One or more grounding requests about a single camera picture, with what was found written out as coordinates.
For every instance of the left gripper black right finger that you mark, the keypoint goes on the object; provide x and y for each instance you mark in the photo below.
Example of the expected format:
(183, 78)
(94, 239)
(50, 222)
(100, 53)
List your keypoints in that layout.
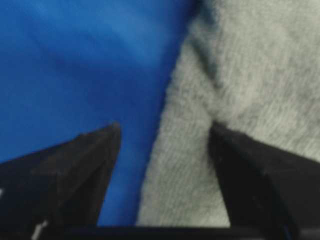
(271, 191)

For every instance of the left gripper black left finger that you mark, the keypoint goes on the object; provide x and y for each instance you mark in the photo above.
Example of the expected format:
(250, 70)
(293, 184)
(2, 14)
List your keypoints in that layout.
(60, 186)

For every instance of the sage green bath towel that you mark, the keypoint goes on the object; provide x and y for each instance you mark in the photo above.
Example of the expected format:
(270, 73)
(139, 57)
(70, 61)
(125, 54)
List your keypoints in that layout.
(251, 65)

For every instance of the blue table cloth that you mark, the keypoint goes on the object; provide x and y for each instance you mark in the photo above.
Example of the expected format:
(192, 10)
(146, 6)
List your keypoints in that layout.
(72, 66)

